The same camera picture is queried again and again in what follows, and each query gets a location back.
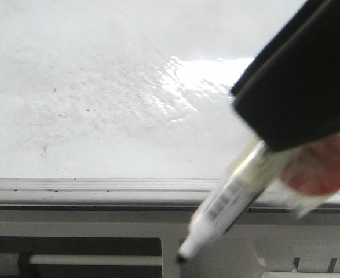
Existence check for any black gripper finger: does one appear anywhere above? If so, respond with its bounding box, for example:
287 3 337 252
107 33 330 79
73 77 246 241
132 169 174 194
231 1 332 96
232 1 340 151

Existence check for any white whiteboard with aluminium frame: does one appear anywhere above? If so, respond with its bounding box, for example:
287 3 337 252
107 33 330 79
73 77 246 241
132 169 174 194
0 0 340 215

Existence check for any white plastic marker tray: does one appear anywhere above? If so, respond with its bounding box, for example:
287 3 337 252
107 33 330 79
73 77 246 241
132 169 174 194
180 239 340 277

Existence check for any white black-tipped whiteboard marker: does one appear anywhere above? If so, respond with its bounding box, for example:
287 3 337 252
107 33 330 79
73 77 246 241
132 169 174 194
176 140 273 264

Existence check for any red round magnet with tape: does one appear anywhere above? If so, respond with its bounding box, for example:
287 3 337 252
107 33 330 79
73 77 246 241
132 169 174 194
278 134 340 220

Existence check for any white horizontal stand bar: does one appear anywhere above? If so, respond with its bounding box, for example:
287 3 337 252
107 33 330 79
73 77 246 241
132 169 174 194
18 253 162 266

